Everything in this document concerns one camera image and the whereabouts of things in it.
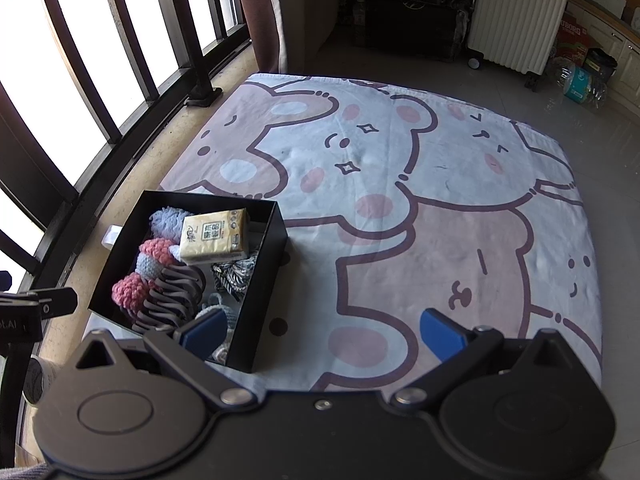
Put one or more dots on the black trash bin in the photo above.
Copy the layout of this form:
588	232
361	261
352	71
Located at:
600	65

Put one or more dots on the blue crochet ball toy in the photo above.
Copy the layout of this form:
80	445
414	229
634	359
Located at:
222	305

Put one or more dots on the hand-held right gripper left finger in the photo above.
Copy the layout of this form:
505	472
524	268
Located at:
206	332

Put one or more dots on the pack of water bottles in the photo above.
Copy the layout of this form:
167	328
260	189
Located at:
577	82

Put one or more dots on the brown hair claw clip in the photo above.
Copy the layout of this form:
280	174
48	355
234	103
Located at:
170	295

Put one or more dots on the yellow tissue pack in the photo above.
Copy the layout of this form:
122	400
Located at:
215	235

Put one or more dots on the white ribbed suitcase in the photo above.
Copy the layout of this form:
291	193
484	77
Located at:
520	20

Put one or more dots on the cartoon bear printed blanket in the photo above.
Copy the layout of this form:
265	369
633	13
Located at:
450	235

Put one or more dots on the cream kitchen cabinets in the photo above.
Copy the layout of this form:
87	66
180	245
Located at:
615	30

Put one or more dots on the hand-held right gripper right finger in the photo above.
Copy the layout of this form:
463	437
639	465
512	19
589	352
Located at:
440	334

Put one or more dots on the red and green cardboard box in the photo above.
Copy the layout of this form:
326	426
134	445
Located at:
572	37

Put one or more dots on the light blue fluffy scrunchie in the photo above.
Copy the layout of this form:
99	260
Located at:
165	222

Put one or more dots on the brown curtain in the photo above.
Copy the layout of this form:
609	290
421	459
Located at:
270	15

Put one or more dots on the dark luggage pile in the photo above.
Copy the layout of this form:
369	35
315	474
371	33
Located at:
410	10

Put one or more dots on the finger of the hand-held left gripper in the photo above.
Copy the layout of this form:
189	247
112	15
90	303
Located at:
60	302

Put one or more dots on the pink crochet mushroom toy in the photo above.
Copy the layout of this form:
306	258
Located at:
150	265

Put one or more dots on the black storage box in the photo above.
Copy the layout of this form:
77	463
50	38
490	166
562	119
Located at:
265	280

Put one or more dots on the small white card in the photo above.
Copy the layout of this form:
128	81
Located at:
111	237

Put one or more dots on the dark window railing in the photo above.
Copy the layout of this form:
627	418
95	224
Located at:
100	85

